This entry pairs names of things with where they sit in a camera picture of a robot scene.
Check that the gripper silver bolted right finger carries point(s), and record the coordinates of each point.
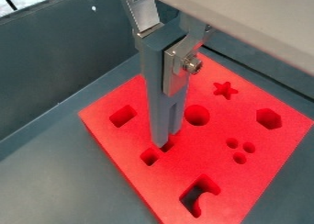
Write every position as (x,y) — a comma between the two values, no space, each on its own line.
(181,56)

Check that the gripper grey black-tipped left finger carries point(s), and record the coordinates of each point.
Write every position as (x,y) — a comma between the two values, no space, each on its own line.
(142,13)

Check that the red shape-sorting board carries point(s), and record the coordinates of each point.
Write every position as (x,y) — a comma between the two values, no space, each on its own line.
(208,175)

